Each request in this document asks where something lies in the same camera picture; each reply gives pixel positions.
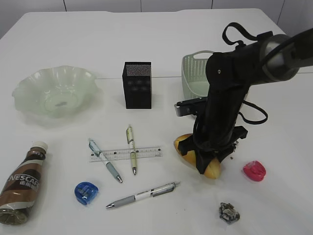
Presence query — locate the blue pencil sharpener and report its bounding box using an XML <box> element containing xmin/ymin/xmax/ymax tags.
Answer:
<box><xmin>74</xmin><ymin>182</ymin><xmax>99</xmax><ymax>206</ymax></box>

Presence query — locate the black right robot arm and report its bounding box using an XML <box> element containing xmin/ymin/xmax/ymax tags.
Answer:
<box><xmin>174</xmin><ymin>22</ymin><xmax>313</xmax><ymax>179</ymax></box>

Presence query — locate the blue white pen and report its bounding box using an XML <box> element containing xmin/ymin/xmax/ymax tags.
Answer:
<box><xmin>88</xmin><ymin>138</ymin><xmax>123</xmax><ymax>183</ymax></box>

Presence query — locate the pale green glass plate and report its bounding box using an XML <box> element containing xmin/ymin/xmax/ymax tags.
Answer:
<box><xmin>12</xmin><ymin>66</ymin><xmax>97</xmax><ymax>118</ymax></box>

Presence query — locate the white grey pen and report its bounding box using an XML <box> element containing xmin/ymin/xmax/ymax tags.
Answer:
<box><xmin>106</xmin><ymin>182</ymin><xmax>180</xmax><ymax>209</ymax></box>

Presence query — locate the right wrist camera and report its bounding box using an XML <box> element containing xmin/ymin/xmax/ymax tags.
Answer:
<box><xmin>174</xmin><ymin>97</ymin><xmax>207</xmax><ymax>117</ymax></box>

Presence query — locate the green cream pen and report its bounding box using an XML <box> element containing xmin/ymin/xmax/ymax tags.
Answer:
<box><xmin>126</xmin><ymin>125</ymin><xmax>137</xmax><ymax>175</ymax></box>

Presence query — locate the red pencil sharpener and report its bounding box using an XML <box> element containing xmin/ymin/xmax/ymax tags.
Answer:
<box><xmin>243</xmin><ymin>161</ymin><xmax>267</xmax><ymax>182</ymax></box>

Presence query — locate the light green woven basket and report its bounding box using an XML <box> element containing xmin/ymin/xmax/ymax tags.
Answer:
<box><xmin>181</xmin><ymin>50</ymin><xmax>213</xmax><ymax>100</ymax></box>

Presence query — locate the Nescafe coffee bottle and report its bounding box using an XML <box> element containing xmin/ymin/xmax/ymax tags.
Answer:
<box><xmin>0</xmin><ymin>141</ymin><xmax>48</xmax><ymax>226</ymax></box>

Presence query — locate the clear plastic ruler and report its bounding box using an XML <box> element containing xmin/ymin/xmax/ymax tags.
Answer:
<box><xmin>89</xmin><ymin>146</ymin><xmax>163</xmax><ymax>162</ymax></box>

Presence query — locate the paper ball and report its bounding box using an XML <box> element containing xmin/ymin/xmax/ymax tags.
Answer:
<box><xmin>233</xmin><ymin>140</ymin><xmax>239</xmax><ymax>152</ymax></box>
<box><xmin>219</xmin><ymin>202</ymin><xmax>240</xmax><ymax>224</ymax></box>

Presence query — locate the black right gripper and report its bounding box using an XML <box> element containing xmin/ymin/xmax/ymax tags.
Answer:
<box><xmin>178</xmin><ymin>51</ymin><xmax>249</xmax><ymax>174</ymax></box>

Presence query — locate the brown bread roll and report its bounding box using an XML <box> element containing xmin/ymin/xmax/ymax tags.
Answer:
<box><xmin>174</xmin><ymin>134</ymin><xmax>221</xmax><ymax>179</ymax></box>

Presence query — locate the black mesh pen holder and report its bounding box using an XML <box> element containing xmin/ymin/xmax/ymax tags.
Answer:
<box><xmin>122</xmin><ymin>62</ymin><xmax>152</xmax><ymax>109</ymax></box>

